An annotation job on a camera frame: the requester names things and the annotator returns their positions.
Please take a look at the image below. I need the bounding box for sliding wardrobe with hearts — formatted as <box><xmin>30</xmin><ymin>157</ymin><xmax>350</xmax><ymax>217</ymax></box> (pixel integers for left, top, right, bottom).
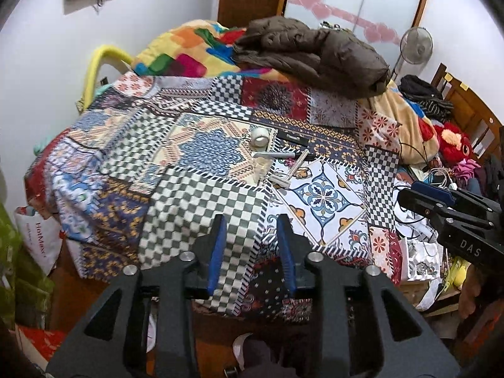
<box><xmin>283</xmin><ymin>0</ymin><xmax>433</xmax><ymax>48</ymax></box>

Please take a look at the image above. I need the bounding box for yellow foam tube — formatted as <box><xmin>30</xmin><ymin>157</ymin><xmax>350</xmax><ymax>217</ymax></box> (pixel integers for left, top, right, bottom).
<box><xmin>80</xmin><ymin>44</ymin><xmax>134</xmax><ymax>108</ymax></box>

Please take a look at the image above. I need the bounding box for brown puffer jacket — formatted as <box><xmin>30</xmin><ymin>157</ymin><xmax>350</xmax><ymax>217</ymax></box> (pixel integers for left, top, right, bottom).
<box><xmin>232</xmin><ymin>16</ymin><xmax>391</xmax><ymax>99</ymax></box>

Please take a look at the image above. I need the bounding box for wooden headboard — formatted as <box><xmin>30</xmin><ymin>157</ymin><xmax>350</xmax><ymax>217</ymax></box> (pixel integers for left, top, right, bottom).
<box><xmin>432</xmin><ymin>63</ymin><xmax>503</xmax><ymax>164</ymax></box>

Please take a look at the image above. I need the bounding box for yellow orange fleece blanket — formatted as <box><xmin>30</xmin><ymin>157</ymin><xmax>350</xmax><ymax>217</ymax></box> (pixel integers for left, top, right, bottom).
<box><xmin>370</xmin><ymin>80</ymin><xmax>439</xmax><ymax>165</ymax></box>

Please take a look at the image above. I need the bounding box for red plush toy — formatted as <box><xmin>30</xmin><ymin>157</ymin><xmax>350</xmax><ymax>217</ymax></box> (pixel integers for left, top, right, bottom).
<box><xmin>434</xmin><ymin>122</ymin><xmax>473</xmax><ymax>166</ymax></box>

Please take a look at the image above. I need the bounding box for colourful block blanket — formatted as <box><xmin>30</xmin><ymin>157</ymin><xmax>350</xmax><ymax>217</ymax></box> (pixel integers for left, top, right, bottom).
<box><xmin>132</xmin><ymin>20</ymin><xmax>284</xmax><ymax>81</ymax></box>

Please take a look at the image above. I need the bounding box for white threaded stick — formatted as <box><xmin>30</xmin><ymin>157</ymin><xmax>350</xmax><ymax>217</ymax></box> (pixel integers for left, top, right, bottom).
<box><xmin>287</xmin><ymin>149</ymin><xmax>310</xmax><ymax>180</ymax></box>

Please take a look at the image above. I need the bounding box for green leaf pattern bag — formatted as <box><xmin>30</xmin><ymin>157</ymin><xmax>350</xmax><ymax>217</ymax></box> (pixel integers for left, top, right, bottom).
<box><xmin>1</xmin><ymin>208</ymin><xmax>54</xmax><ymax>330</ymax></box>

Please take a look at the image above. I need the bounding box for person's right hand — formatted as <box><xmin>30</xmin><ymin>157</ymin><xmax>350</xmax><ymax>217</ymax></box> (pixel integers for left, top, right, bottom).
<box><xmin>459</xmin><ymin>265</ymin><xmax>486</xmax><ymax>320</ymax></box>

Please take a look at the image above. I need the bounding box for standing electric fan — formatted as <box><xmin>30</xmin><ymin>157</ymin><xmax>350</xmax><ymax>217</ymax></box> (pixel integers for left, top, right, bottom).
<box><xmin>392</xmin><ymin>26</ymin><xmax>434</xmax><ymax>79</ymax></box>

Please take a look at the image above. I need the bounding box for patchwork patterned bedspread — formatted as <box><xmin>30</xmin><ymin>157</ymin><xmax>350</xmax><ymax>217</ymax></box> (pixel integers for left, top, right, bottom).
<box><xmin>25</xmin><ymin>72</ymin><xmax>401</xmax><ymax>318</ymax></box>

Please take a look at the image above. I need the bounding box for red floral gift box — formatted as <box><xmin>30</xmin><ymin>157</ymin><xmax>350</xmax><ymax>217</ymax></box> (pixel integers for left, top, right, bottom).
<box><xmin>14</xmin><ymin>325</ymin><xmax>67</xmax><ymax>370</ymax></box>

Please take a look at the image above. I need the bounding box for white shopping bag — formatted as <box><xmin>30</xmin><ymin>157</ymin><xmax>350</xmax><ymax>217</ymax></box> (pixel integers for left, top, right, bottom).
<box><xmin>14</xmin><ymin>207</ymin><xmax>62</xmax><ymax>276</ymax></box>

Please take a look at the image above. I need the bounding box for white tape roll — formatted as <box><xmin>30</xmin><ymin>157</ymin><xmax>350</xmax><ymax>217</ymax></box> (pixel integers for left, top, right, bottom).
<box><xmin>250</xmin><ymin>126</ymin><xmax>270</xmax><ymax>148</ymax></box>

